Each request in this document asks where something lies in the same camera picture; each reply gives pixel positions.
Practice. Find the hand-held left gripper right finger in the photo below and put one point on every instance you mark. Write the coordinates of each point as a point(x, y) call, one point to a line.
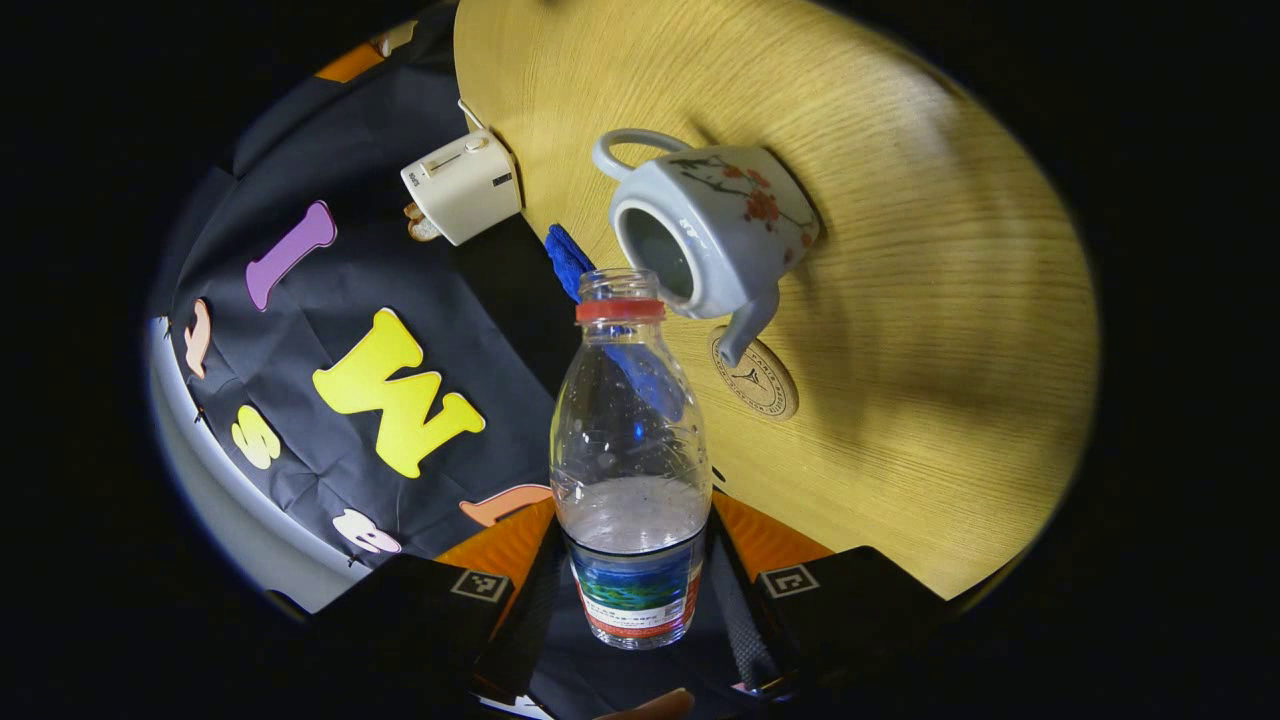
point(745, 620)

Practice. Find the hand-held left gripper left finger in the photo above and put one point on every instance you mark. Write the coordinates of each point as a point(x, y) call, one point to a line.
point(525, 620)

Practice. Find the clear plastic water bottle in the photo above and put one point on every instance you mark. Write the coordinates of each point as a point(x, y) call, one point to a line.
point(630, 520)

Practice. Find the round wooden coaster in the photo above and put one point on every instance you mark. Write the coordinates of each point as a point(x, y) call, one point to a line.
point(768, 385)

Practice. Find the white ceramic teacup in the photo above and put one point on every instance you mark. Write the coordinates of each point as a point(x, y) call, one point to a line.
point(730, 230)

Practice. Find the black backdrop cloth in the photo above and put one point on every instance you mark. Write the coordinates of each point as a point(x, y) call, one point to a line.
point(470, 300)

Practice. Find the blue towel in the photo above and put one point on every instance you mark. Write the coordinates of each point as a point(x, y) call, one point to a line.
point(568, 258)

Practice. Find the toasted bread slice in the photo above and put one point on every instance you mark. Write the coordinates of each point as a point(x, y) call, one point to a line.
point(422, 225)

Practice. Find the white toaster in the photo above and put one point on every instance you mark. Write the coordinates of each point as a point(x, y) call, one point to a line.
point(465, 190)

